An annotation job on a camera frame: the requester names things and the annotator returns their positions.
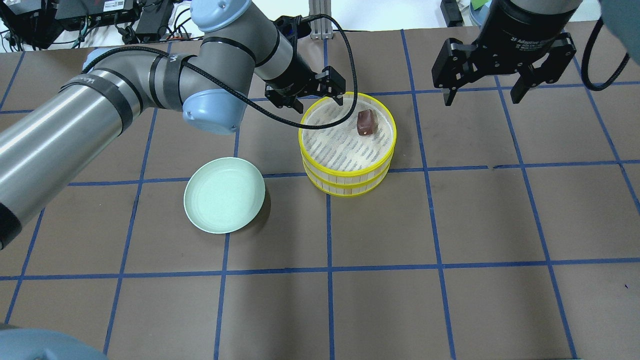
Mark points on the light green plate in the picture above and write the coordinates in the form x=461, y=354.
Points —
x=224, y=195

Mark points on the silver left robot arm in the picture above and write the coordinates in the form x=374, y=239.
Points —
x=45, y=150

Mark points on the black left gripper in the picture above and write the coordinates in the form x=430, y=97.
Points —
x=291, y=75

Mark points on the aluminium frame post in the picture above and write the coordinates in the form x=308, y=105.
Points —
x=321, y=28

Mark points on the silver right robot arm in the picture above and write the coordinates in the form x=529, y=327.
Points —
x=621, y=17

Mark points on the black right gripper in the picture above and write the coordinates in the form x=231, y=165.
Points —
x=520, y=31

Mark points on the brown bun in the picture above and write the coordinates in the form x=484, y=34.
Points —
x=366, y=123

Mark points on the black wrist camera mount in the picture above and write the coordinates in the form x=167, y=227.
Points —
x=293, y=28

